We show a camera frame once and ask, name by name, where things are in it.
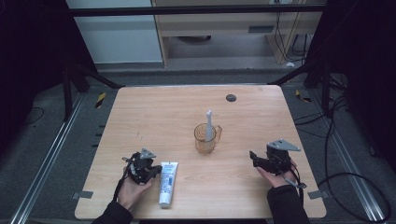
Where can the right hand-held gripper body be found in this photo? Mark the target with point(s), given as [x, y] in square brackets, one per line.
[280, 158]

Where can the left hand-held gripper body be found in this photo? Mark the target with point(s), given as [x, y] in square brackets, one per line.
[140, 168]

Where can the white toothpaste tube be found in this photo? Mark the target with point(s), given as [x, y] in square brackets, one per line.
[167, 183]

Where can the amber glass mug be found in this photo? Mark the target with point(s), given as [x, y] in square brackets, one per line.
[202, 146]

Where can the white electric toothbrush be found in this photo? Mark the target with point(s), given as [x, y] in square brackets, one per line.
[209, 127]

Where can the person's right hand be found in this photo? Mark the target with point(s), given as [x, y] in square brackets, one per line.
[280, 180]

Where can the person's left hand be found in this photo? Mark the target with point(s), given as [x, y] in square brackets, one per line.
[130, 193]

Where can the grey tape piece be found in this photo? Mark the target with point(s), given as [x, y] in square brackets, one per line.
[82, 195]
[318, 194]

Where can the dark round table grommet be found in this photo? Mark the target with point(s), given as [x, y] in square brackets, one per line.
[231, 98]

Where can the yellow black striped tape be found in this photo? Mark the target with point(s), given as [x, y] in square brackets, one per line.
[302, 97]
[100, 99]

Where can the black metal stand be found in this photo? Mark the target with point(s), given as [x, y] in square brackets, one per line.
[325, 90]
[67, 93]

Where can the small white floor object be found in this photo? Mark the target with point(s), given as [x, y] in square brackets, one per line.
[290, 64]

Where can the black curtain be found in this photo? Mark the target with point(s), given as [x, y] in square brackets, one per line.
[31, 62]
[367, 77]

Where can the white cabinet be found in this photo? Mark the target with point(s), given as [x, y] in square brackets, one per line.
[118, 40]

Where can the light wooden desk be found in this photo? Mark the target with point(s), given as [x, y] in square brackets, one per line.
[218, 25]

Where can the black horizontal bar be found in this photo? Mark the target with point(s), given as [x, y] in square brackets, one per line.
[186, 10]

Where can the aluminium floor rail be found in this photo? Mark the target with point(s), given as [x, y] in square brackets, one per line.
[351, 174]
[46, 168]

